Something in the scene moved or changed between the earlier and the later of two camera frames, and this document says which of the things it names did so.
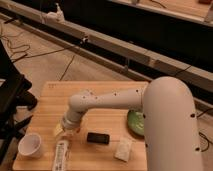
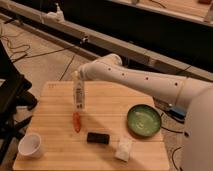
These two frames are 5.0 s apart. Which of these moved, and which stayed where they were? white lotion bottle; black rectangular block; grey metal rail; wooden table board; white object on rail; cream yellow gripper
Moved: cream yellow gripper; white lotion bottle
Stayed: white object on rail; black rectangular block; grey metal rail; wooden table board
